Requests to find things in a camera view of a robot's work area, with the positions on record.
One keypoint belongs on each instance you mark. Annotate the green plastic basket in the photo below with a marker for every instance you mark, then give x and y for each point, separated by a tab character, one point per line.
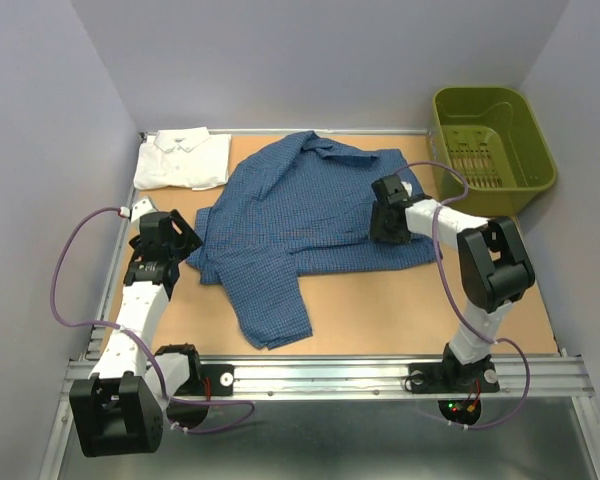
490	136

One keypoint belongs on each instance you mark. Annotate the aluminium mounting rail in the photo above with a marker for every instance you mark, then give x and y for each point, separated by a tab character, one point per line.
313	378

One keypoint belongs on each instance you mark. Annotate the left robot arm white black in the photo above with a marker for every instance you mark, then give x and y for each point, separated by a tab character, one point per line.
115	412

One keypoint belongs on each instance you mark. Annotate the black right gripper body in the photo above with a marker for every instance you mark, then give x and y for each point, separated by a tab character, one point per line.
379	227

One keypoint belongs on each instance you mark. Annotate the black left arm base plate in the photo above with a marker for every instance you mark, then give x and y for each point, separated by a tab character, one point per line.
215	380

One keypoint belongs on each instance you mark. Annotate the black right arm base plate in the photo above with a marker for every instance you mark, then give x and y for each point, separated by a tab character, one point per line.
450	378

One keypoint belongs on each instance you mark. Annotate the folded white shirt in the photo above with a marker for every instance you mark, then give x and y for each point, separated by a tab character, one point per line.
184	158

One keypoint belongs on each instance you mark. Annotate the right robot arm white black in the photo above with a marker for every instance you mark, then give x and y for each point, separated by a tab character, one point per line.
495	273

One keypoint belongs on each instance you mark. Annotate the blue checkered long sleeve shirt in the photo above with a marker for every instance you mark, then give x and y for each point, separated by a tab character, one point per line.
299	206

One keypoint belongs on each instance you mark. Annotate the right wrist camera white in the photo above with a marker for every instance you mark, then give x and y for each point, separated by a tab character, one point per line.
408	187

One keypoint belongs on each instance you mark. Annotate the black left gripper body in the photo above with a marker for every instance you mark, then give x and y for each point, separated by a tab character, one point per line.
186	242

